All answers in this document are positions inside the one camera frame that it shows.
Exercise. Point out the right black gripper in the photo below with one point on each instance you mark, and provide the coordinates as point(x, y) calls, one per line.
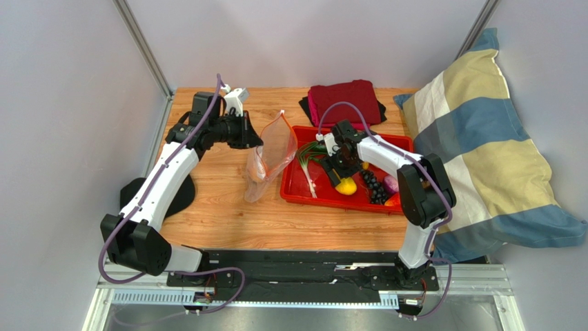
point(335, 166)

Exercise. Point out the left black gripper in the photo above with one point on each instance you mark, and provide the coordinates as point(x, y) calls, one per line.
point(243, 141)

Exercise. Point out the clear zip top bag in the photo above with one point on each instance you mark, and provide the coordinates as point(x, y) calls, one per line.
point(278, 151)

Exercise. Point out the black grape bunch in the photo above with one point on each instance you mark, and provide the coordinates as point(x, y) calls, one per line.
point(376, 193)

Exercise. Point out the purple onion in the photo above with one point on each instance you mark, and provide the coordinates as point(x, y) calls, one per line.
point(390, 184)

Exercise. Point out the red orange tomato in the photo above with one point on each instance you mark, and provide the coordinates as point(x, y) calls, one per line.
point(394, 201)

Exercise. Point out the peach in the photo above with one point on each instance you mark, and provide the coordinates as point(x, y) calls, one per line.
point(257, 170)

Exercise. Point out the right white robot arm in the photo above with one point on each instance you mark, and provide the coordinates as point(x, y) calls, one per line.
point(427, 197)

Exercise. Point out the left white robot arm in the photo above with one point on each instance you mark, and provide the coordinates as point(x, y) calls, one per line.
point(132, 237)

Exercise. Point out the upper green cucumber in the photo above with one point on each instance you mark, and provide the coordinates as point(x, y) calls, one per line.
point(318, 147)

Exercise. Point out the red plastic tray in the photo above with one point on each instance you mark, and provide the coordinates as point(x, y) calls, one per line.
point(294, 188)

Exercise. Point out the green onion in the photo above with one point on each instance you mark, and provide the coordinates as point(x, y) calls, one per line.
point(302, 155)

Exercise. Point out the pink folded cloth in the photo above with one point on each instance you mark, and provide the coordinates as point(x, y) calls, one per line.
point(337, 114)

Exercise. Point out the dark red folded cloth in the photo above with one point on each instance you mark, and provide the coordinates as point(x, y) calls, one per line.
point(358, 96)

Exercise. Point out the black cap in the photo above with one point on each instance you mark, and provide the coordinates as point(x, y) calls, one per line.
point(184, 197)

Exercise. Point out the striped pillow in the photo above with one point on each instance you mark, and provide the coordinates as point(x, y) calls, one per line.
point(501, 181)

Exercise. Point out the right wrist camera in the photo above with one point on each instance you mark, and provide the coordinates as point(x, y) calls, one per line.
point(328, 140)

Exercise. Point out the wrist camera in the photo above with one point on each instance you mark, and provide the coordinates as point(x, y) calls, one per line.
point(328, 140)
point(234, 99)

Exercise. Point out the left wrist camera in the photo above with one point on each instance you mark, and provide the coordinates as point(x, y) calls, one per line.
point(234, 99)

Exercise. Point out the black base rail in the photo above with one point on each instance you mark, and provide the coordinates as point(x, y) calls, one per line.
point(293, 276)

